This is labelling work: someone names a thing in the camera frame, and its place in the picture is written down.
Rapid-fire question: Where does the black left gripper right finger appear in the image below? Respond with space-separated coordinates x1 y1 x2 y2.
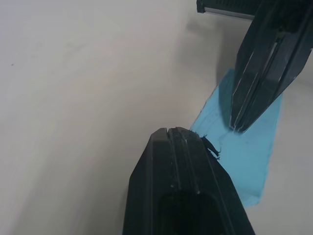
167 126 256 235

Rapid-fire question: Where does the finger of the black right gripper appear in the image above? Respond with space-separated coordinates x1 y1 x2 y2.
229 0 294 129
235 0 313 134

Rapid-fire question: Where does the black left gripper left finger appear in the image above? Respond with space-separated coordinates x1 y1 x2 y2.
122 127 189 235

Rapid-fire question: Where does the blue sheet of paper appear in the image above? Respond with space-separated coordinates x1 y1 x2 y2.
189 68 284 209

